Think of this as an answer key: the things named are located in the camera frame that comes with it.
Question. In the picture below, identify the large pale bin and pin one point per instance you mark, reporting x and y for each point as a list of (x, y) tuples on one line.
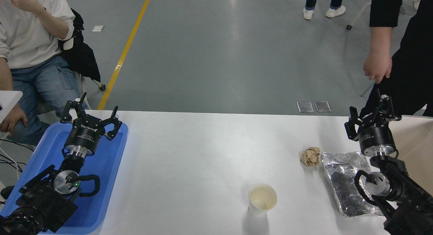
[(416, 143)]

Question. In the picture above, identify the blue plastic tray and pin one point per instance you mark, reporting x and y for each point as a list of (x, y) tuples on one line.
[(101, 167)]

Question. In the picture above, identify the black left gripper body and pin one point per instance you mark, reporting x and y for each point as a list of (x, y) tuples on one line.
[(84, 135)]

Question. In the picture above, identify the black jacket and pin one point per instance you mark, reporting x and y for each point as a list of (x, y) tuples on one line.
[(83, 59)]

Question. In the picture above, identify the person's forearm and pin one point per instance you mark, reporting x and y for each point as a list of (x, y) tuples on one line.
[(380, 38)]

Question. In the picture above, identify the person's left forearm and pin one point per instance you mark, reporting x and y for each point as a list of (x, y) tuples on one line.
[(50, 23)]

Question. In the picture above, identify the white rolling chair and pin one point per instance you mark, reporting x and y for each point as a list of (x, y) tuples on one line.
[(358, 15)]

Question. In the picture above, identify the crumpled tan paper ball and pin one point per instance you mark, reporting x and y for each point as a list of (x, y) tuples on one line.
[(310, 156)]

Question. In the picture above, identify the person's right hand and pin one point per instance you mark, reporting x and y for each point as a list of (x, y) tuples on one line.
[(15, 118)]

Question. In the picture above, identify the thin grey metal rod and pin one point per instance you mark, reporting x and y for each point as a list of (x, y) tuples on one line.
[(368, 89)]

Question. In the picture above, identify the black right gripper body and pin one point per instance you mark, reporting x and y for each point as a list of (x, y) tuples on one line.
[(376, 135)]

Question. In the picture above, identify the metal floor plate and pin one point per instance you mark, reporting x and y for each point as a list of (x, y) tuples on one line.
[(305, 106), (322, 106)]

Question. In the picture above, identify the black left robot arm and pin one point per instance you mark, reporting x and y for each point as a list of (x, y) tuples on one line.
[(44, 201)]

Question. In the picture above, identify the person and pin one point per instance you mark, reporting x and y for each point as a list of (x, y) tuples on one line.
[(30, 42), (309, 1), (416, 59)]

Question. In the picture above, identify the person's right forearm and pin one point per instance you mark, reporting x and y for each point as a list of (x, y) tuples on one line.
[(5, 76)]

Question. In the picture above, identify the person's hand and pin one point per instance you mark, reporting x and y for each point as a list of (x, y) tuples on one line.
[(378, 65)]

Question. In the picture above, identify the white paper cup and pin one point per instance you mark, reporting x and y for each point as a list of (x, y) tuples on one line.
[(262, 199)]

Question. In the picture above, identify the white side table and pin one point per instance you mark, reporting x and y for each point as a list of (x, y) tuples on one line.
[(8, 101)]

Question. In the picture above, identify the white paper scrap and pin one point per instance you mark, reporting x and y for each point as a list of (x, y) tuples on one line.
[(97, 28)]

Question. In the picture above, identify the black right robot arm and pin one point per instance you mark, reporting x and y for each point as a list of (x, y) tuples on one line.
[(406, 194)]

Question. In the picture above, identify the white office chair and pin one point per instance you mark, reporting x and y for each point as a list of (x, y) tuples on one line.
[(68, 44)]

